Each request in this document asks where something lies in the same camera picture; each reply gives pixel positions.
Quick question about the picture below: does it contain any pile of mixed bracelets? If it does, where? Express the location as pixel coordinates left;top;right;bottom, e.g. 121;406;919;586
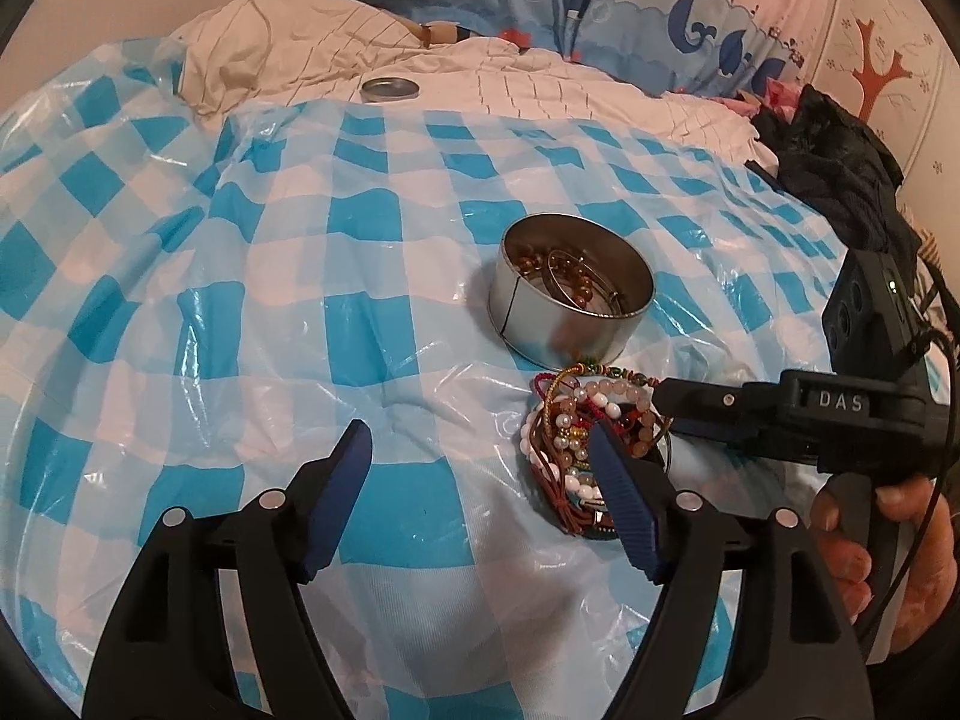
517;361;674;542

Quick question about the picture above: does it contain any jewelry inside tin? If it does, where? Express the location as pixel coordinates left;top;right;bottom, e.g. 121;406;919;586
511;245;628;316

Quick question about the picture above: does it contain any round silver metal tin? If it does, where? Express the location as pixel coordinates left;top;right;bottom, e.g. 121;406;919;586
488;215;656;371

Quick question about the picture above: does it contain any black camera box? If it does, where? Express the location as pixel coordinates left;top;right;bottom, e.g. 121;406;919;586
822;249;929;388

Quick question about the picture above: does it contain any blue white checkered plastic sheet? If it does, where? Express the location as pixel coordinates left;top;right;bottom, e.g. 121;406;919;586
2;39;844;718

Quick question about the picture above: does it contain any right hand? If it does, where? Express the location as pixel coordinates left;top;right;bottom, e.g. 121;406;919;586
808;475;960;655

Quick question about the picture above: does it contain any beige striped quilt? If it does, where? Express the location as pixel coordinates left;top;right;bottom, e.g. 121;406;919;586
172;0;778;171

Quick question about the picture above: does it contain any black jacket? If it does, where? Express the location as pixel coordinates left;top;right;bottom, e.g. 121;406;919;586
752;85;921;281

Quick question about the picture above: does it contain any silver tin lid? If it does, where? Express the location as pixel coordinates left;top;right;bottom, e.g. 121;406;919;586
359;76;420;104

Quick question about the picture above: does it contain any tan brown strap object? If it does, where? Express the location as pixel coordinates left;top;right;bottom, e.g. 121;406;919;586
395;15;473;49

